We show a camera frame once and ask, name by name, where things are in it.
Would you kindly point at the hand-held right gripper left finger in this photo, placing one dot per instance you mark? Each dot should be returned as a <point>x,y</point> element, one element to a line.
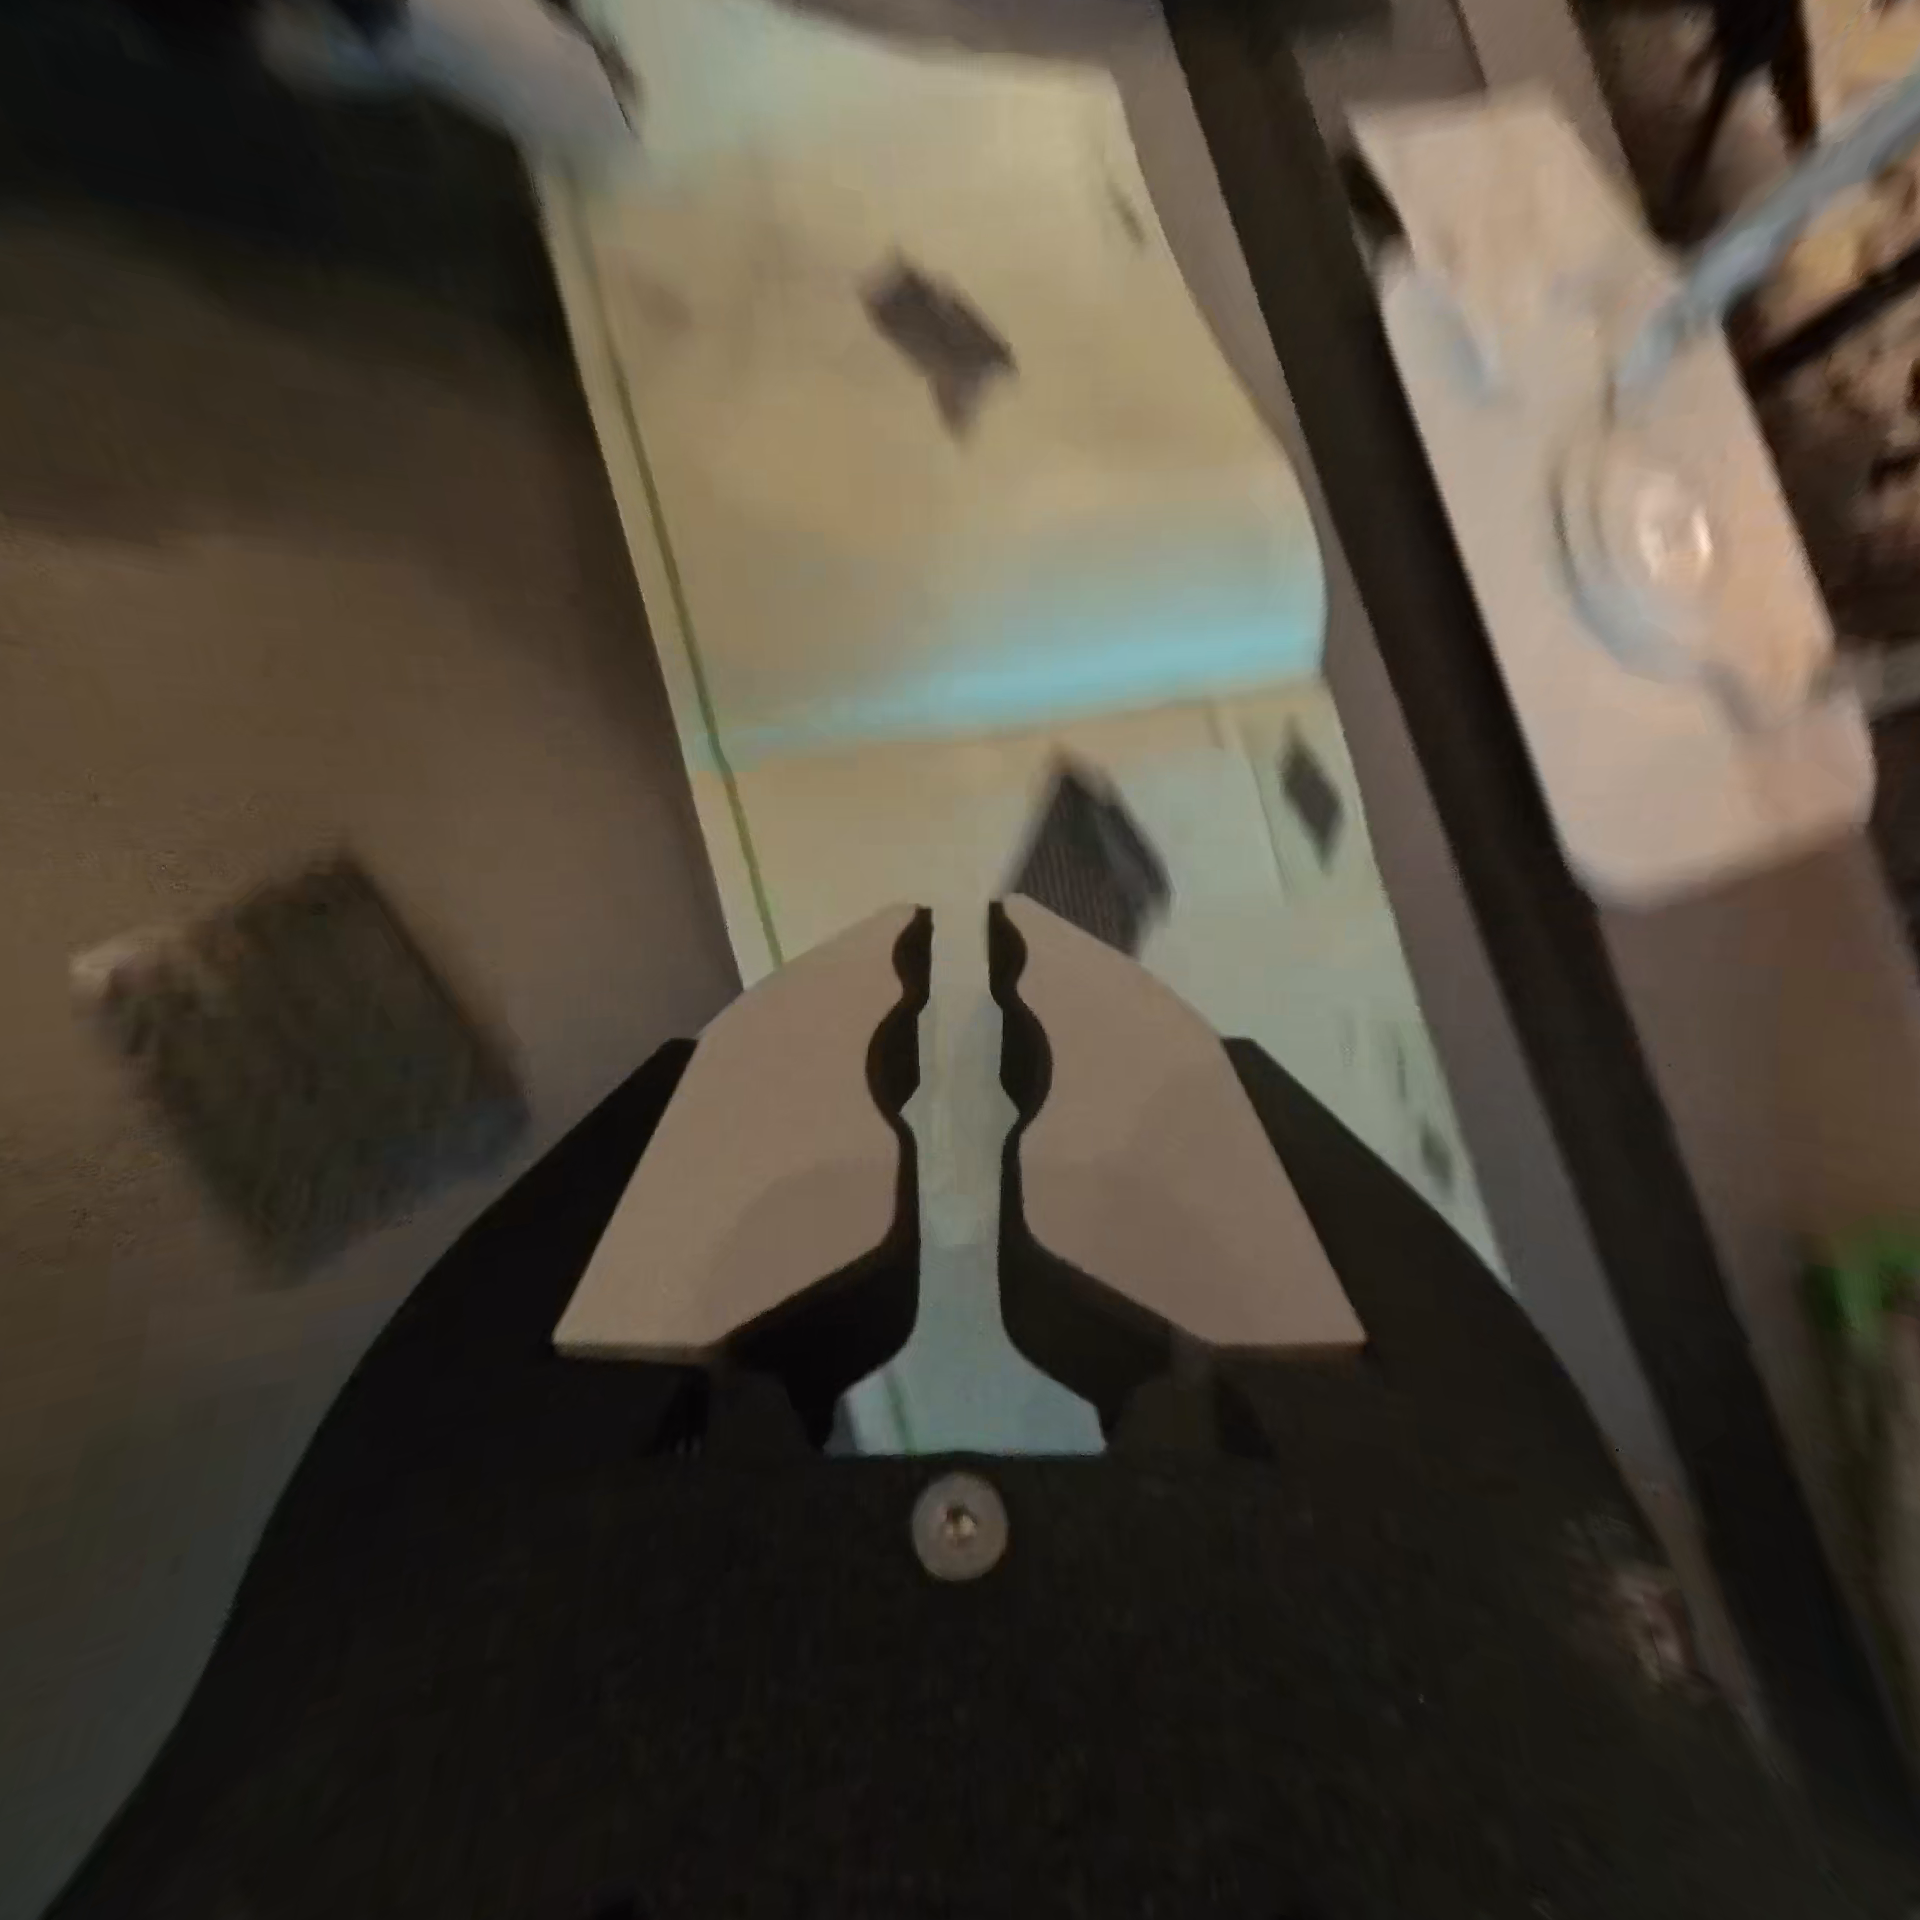
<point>736,1186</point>

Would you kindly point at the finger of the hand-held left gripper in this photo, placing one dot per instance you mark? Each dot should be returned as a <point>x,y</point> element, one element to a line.
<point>496,67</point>

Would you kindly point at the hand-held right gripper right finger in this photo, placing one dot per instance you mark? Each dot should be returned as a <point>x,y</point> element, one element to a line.
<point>1185,1186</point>

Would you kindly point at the building instruction booklet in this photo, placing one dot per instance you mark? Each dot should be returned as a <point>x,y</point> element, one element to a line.
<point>930,526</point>

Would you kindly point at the grey desk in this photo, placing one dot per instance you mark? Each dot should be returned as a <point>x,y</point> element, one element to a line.
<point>375,601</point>

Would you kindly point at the dark grey toy base plate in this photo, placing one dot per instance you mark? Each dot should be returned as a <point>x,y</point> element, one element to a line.
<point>315,1065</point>

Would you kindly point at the dark desk with wooden edge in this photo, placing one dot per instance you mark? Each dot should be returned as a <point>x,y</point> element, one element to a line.
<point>1726,1126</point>

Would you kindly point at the green toy set box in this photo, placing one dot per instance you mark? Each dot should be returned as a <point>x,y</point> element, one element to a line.
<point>1869,1353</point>

